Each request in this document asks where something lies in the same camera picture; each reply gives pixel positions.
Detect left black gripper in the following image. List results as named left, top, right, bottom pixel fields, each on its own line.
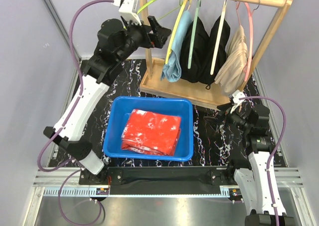
left=117, top=15, right=171, bottom=62

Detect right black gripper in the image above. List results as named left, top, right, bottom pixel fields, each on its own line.
left=204, top=102, right=252, bottom=132

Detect green plastic hanger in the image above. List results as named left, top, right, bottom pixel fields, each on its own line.
left=135, top=0, right=186, bottom=22

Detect red white patterned trousers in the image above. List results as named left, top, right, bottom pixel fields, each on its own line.
left=121, top=109, right=181, bottom=156

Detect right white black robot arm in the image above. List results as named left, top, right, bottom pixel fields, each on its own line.
left=204, top=104, right=296, bottom=226

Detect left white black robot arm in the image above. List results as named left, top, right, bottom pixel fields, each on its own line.
left=43, top=16, right=171, bottom=184

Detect yellow plastic hanger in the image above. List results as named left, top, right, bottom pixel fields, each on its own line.
left=164, top=0, right=195, bottom=65

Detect beige trousers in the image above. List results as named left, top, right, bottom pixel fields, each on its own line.
left=214, top=25, right=248, bottom=96

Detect light blue trousers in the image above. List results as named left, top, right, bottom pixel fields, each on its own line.
left=160, top=10, right=192, bottom=82

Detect black trousers left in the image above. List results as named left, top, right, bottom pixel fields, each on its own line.
left=179, top=18, right=209, bottom=83

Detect black trousers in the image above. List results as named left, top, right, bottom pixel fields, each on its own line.
left=179, top=18, right=209, bottom=83
left=199, top=17, right=230, bottom=90

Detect mint green hanger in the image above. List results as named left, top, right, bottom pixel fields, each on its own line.
left=187, top=0, right=201, bottom=69

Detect pink plastic hanger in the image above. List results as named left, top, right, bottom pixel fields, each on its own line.
left=235, top=2, right=254, bottom=86

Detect black trousers right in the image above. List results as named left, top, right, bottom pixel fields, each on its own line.
left=199, top=17, right=230, bottom=90

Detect cream plastic hanger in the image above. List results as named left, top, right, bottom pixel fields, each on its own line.
left=210, top=0, right=227, bottom=75

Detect wooden clothes rack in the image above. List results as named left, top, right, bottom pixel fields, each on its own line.
left=140, top=0, right=293, bottom=109

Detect blue plastic bin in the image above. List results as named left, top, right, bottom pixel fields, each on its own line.
left=103, top=96, right=194, bottom=162

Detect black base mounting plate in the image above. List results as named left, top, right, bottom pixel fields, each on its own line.
left=79, top=166, right=237, bottom=197

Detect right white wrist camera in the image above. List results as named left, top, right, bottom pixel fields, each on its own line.
left=230, top=90, right=246, bottom=112

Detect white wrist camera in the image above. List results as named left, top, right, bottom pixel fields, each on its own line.
left=230, top=90, right=246, bottom=112
left=113, top=0, right=142, bottom=25

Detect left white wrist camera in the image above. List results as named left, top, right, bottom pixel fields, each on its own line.
left=113, top=0, right=142, bottom=25

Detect aluminium rail frame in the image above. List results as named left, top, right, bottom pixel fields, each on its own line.
left=22, top=167, right=315, bottom=226

